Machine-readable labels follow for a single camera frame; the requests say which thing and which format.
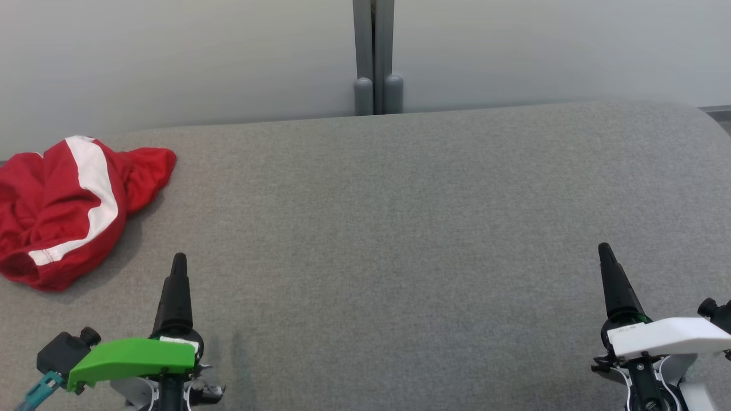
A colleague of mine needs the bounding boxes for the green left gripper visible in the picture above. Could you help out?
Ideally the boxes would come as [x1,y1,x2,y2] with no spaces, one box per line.
[67,253,226,411]

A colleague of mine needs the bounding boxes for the red shorts with white stripe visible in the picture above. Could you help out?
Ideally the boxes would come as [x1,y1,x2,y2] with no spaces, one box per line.
[0,135,176,292]

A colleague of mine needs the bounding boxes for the grey partition post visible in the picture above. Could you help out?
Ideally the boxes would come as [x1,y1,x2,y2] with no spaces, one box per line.
[353,0,374,116]
[375,0,404,115]

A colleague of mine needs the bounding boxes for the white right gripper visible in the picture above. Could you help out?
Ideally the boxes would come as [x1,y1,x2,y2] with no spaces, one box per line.
[591,243,731,411]

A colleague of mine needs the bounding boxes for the teal cable connector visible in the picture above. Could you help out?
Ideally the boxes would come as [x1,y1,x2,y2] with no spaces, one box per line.
[14,371,65,411]

